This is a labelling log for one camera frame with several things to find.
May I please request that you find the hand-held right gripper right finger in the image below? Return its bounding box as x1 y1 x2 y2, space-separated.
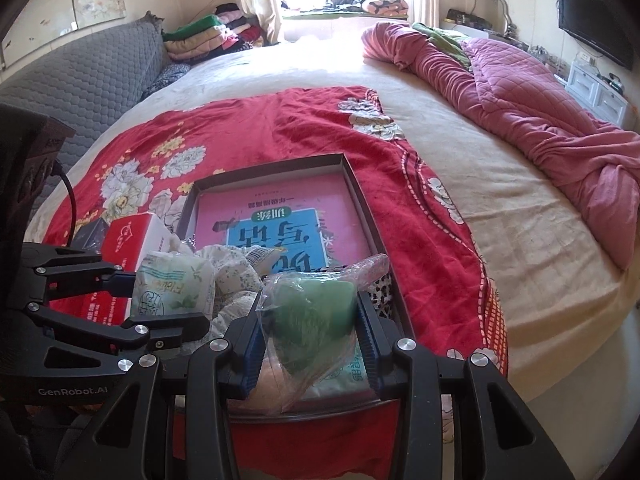
356 300 576 480

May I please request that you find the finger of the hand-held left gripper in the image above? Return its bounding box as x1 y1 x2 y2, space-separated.
25 302 210 361
22 242 136 303

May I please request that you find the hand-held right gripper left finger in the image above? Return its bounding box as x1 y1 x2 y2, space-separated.
47 305 266 480

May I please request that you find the green and white tissue packet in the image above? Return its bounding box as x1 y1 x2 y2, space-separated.
131 252 216 318
300 355 381 403

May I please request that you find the clear bag of snacks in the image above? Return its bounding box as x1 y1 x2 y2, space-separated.
245 355 306 416

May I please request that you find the red and white box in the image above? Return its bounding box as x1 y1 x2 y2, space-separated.
102 212 168 318

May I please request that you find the leopard print scrunchie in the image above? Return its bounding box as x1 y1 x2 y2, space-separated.
320 260 393 318

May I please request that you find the green sponge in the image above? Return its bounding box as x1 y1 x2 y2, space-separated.
255 254 390 401

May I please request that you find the white floral scrunchie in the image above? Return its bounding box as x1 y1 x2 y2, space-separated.
175 242 271 341

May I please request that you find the shallow grey cardboard box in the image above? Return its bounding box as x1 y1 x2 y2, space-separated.
176 152 418 418

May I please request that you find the pink book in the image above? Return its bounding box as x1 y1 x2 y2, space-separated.
192 170 378 281

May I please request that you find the grey quilted headboard cover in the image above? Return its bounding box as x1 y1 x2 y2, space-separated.
0 20 168 196

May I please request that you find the cream bed sheet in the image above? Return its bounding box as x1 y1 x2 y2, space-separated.
25 35 640 403

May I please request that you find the dark patterned pillow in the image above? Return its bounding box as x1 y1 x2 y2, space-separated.
142 62 192 101

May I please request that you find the red floral blanket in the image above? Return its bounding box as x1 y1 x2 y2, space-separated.
25 85 508 480

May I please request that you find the stack of folded blankets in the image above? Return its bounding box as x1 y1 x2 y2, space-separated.
162 4 266 63

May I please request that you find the pink quilt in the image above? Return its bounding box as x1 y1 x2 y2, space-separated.
361 22 640 271

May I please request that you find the green cloth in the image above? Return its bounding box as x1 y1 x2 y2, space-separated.
425 22 473 68

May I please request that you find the green window seat mat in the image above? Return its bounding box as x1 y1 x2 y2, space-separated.
282 7 408 21

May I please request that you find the clear plastic organizer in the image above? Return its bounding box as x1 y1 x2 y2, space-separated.
530 45 568 73

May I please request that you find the white drawer cabinet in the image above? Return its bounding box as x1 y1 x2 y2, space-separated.
567 57 631 128

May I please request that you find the orange patterned cushion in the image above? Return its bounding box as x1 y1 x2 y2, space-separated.
361 0 410 16

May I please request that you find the black box on dresser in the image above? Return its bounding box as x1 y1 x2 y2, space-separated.
446 7 488 28

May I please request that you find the heart-shaped mirror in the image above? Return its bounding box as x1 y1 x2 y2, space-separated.
472 0 516 36

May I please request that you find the black flat television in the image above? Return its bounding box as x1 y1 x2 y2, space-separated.
557 0 636 71

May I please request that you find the black cable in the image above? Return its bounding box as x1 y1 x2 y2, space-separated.
52 160 78 248

